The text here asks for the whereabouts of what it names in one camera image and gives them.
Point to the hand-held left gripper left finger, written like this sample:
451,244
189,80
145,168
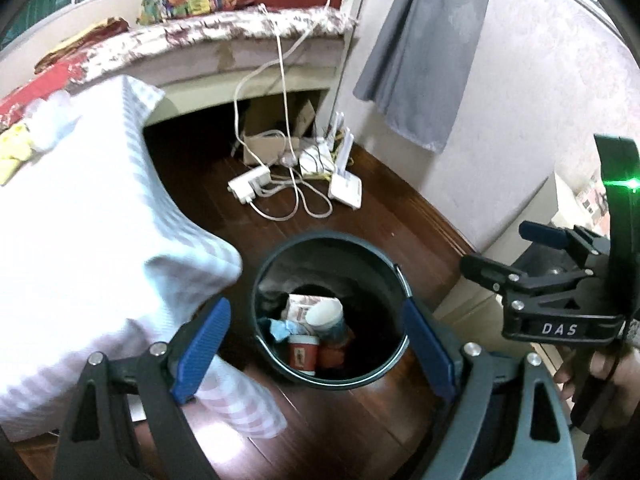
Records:
200,355

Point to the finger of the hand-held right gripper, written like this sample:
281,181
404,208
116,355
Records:
542,233
487,270

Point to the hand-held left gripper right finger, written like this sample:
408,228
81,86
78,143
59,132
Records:
427,350

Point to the blue tissue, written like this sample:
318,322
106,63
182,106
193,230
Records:
280,330

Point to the red paper cup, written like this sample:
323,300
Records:
302,355

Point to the blue paper cup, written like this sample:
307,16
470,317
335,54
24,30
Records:
325,312

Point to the red white carton box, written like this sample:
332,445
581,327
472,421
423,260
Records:
302,307

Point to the black round bin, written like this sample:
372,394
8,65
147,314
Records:
350,260

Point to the yellow wrapper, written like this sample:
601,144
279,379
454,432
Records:
15,147

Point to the clear plastic bag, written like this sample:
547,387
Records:
50,120

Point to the person's right hand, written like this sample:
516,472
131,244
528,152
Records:
567,375

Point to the white cabinet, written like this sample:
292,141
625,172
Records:
525,225

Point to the pink printed packets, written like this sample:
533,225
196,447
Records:
592,200

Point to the pink checkered tablecloth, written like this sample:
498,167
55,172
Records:
100,235

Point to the white router with antennas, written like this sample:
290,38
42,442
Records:
345,190

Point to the white modem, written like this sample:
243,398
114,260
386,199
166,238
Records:
315,160

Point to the long grey curtain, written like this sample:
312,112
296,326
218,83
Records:
425,60

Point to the cardboard box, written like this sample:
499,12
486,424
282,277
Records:
265,147

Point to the bed with floral sheet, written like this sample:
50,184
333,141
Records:
250,60

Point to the red floral quilt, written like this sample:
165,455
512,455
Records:
50,80

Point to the folded yellow red blanket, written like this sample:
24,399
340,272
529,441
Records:
90,35

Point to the colourful printed pillow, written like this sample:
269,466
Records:
195,2

